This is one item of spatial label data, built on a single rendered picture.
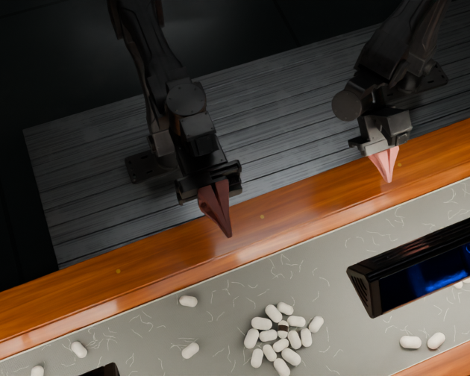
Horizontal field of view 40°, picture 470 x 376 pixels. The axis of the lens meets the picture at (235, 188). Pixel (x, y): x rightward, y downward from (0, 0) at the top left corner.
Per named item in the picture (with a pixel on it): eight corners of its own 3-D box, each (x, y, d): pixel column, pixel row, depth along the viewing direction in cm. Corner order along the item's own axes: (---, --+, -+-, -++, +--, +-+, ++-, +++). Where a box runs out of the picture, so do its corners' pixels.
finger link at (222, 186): (245, 221, 90) (222, 166, 94) (198, 237, 89) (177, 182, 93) (245, 239, 96) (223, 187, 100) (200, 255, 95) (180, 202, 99)
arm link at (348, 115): (362, 132, 114) (392, 74, 108) (321, 108, 117) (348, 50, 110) (383, 114, 123) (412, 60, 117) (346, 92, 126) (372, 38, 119)
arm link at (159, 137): (190, 152, 134) (152, -1, 116) (160, 162, 133) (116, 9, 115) (183, 139, 139) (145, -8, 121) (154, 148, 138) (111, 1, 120)
